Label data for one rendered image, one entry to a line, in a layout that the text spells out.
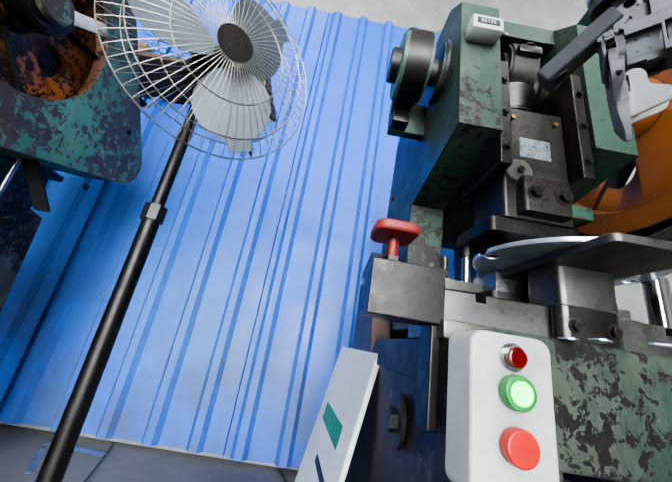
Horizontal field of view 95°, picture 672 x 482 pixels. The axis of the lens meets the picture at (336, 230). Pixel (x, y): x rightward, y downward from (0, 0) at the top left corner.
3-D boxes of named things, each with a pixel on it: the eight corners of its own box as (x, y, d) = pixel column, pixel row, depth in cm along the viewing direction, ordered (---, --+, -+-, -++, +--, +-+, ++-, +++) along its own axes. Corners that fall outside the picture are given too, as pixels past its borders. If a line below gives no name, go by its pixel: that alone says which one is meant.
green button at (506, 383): (539, 415, 25) (537, 378, 26) (506, 410, 25) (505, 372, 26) (529, 412, 26) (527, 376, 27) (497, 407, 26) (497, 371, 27)
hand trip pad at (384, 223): (419, 278, 38) (423, 222, 41) (372, 270, 38) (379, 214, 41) (403, 287, 45) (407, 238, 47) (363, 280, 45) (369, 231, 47)
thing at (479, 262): (573, 294, 69) (572, 290, 69) (746, 265, 42) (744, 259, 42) (447, 271, 68) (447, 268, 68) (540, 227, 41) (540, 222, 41)
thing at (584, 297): (750, 360, 35) (718, 246, 39) (630, 339, 34) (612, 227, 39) (571, 351, 58) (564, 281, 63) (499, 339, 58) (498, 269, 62)
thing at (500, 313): (717, 373, 49) (707, 333, 51) (440, 325, 48) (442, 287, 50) (567, 360, 77) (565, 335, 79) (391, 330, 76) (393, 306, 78)
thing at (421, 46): (454, 84, 72) (457, 18, 80) (406, 75, 72) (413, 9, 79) (422, 141, 93) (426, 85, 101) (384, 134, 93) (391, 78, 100)
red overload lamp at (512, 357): (533, 375, 26) (531, 345, 27) (506, 370, 26) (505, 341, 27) (525, 373, 27) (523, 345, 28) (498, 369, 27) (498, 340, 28)
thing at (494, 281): (569, 306, 61) (567, 283, 63) (496, 293, 61) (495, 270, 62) (538, 310, 69) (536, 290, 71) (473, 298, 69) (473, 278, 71)
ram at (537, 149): (594, 220, 59) (576, 99, 69) (518, 206, 59) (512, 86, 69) (532, 245, 75) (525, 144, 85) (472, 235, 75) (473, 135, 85)
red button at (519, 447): (543, 474, 24) (540, 432, 25) (507, 468, 24) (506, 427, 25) (532, 468, 25) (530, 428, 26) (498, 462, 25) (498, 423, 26)
